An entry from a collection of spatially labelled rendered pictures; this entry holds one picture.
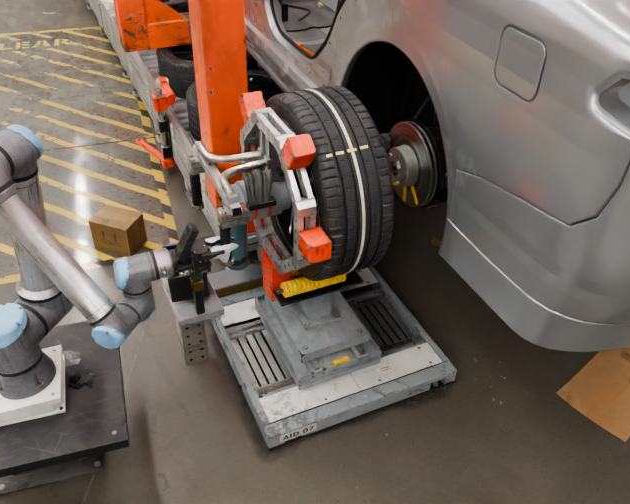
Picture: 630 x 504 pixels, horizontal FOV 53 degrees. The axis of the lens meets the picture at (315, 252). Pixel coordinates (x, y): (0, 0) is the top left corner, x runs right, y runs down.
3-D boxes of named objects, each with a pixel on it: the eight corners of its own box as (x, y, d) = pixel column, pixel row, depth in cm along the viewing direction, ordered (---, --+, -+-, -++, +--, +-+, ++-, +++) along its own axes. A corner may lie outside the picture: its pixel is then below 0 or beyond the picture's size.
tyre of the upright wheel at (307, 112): (299, 148, 268) (355, 290, 248) (246, 159, 260) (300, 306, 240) (341, 43, 208) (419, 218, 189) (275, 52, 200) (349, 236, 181)
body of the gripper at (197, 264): (206, 257, 205) (169, 266, 201) (204, 236, 200) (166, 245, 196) (213, 271, 200) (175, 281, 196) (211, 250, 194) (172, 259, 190)
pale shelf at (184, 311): (224, 314, 233) (224, 308, 231) (179, 327, 227) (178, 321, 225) (192, 248, 263) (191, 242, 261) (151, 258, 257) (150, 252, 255)
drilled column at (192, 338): (209, 358, 271) (200, 285, 245) (186, 365, 268) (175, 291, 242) (202, 343, 278) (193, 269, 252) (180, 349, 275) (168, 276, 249)
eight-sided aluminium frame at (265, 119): (314, 298, 217) (319, 160, 184) (296, 303, 215) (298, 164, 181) (259, 214, 256) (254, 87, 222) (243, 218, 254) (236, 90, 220)
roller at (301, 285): (352, 282, 239) (353, 270, 236) (279, 303, 229) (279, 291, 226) (345, 273, 243) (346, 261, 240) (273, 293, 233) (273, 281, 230)
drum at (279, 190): (292, 219, 219) (292, 184, 210) (233, 233, 212) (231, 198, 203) (277, 198, 229) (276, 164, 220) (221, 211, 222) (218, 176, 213)
